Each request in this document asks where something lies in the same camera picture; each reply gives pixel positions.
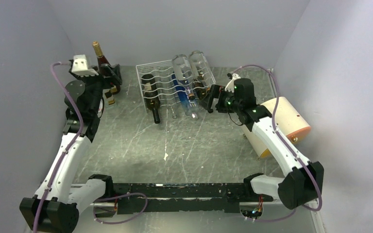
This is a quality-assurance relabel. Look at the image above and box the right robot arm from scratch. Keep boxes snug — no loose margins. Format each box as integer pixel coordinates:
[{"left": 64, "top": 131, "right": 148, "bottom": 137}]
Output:
[{"left": 203, "top": 78, "right": 324, "bottom": 210}]

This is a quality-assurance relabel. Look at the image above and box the blue vodka bottle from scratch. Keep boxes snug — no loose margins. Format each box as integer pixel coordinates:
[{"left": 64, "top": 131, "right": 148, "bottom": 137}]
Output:
[{"left": 171, "top": 73, "right": 199, "bottom": 119}]

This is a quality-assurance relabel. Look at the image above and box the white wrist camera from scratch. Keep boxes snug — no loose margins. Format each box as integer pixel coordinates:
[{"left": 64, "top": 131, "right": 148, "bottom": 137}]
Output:
[
  {"left": 225, "top": 73, "right": 241, "bottom": 93},
  {"left": 70, "top": 54, "right": 98, "bottom": 77}
]

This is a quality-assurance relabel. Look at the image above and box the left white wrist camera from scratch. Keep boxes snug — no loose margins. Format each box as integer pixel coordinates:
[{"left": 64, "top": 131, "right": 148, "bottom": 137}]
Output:
[{"left": 70, "top": 54, "right": 98, "bottom": 77}]

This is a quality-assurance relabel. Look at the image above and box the dark green wine bottle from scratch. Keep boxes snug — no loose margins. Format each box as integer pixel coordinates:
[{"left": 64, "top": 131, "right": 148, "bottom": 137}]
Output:
[{"left": 141, "top": 74, "right": 161, "bottom": 124}]

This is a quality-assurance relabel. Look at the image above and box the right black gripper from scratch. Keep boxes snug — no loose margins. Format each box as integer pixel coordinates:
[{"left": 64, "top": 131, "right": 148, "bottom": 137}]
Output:
[{"left": 199, "top": 84, "right": 241, "bottom": 113}]

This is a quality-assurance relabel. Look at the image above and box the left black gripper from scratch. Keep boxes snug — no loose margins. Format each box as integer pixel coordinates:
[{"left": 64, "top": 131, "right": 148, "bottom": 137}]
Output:
[{"left": 70, "top": 64, "right": 122, "bottom": 115}]

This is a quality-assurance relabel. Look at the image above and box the white wire wine rack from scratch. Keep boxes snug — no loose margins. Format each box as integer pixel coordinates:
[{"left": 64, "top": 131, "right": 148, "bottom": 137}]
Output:
[{"left": 136, "top": 60, "right": 217, "bottom": 114}]

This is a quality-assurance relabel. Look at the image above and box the dark red wine bottle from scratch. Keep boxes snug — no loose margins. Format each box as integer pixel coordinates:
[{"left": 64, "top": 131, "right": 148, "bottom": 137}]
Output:
[{"left": 92, "top": 41, "right": 121, "bottom": 95}]

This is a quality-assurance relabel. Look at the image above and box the clear bottle orange label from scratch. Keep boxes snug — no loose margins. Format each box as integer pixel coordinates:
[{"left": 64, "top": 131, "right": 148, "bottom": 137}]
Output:
[{"left": 103, "top": 85, "right": 118, "bottom": 106}]

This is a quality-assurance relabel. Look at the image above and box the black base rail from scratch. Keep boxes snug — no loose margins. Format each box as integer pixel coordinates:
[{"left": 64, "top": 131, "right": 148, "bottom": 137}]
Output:
[{"left": 104, "top": 183, "right": 278, "bottom": 215}]

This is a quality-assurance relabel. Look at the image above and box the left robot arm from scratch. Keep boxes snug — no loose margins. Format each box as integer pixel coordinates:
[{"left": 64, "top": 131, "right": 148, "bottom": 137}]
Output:
[{"left": 19, "top": 64, "right": 122, "bottom": 233}]

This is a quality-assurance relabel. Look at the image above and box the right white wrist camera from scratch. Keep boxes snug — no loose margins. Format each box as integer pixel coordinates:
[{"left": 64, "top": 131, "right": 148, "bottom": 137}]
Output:
[{"left": 225, "top": 73, "right": 241, "bottom": 93}]

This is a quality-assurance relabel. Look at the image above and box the cream cylindrical container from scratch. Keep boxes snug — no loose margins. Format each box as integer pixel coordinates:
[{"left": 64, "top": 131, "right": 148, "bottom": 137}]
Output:
[{"left": 240, "top": 97, "right": 311, "bottom": 158}]

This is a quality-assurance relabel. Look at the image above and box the dark bottle silver cap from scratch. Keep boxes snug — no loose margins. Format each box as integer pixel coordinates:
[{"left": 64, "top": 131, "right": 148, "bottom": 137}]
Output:
[{"left": 192, "top": 79, "right": 210, "bottom": 100}]

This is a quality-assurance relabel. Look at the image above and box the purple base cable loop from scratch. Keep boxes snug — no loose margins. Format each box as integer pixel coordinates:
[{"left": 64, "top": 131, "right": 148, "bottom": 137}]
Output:
[{"left": 92, "top": 192, "right": 149, "bottom": 225}]

